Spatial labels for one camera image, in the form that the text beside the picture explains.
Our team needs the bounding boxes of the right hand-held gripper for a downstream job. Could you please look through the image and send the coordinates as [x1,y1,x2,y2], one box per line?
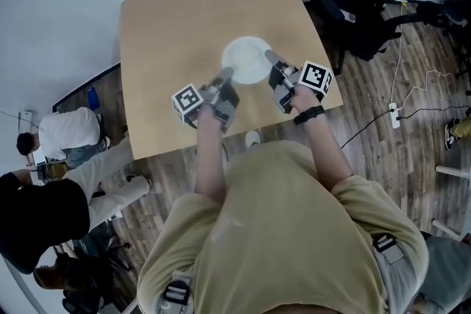
[264,49,334,114]

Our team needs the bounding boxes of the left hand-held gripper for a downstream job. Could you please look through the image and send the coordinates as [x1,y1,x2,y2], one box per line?
[171,66,241,133]

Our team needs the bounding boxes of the white plate of food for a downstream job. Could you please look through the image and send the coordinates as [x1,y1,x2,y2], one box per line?
[222,35,272,85]

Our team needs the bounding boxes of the person's right forearm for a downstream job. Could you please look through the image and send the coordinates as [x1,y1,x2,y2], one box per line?
[294,110,355,193]

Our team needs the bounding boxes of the person's left forearm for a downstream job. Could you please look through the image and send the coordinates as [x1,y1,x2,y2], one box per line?
[194,103,230,206]

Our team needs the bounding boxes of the person's right hand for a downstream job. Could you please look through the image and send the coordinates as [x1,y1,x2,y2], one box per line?
[289,85,319,115]

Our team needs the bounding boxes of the wooden table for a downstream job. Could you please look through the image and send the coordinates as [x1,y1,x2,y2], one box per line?
[119,0,345,161]

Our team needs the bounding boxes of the black wristband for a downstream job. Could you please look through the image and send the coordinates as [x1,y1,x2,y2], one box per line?
[293,104,326,126]

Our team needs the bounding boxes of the person's white shoe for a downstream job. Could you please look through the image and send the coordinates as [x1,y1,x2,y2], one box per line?
[244,129,262,149]

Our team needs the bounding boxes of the black office chair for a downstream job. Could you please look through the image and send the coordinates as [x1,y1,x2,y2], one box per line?
[414,0,471,35]
[61,227,134,314]
[302,0,404,76]

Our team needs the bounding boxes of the white power strip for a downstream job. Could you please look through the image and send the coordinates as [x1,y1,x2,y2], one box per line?
[387,102,403,130]

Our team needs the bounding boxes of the blue container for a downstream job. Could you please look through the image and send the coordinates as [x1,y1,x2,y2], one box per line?
[87,87,101,110]

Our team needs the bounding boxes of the beige t-shirt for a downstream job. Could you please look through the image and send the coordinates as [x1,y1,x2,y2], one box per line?
[136,139,430,314]

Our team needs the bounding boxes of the white table leg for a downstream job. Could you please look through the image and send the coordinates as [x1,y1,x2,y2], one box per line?
[431,218,463,238]
[435,165,471,180]

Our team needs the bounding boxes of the brown bag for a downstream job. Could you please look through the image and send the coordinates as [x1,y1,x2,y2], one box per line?
[33,256,77,290]

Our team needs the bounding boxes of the grey garment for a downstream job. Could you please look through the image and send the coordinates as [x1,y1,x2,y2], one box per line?
[414,235,471,314]

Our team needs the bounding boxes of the black cable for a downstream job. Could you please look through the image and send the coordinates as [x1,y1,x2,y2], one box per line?
[339,105,471,151]

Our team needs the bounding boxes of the white cable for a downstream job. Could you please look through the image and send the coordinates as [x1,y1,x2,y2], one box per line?
[389,0,410,108]

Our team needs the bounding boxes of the beige cable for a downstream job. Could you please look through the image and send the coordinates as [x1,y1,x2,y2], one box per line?
[400,69,471,108]

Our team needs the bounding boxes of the grey harness strap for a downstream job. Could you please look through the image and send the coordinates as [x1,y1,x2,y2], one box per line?
[156,270,193,314]
[370,232,419,302]

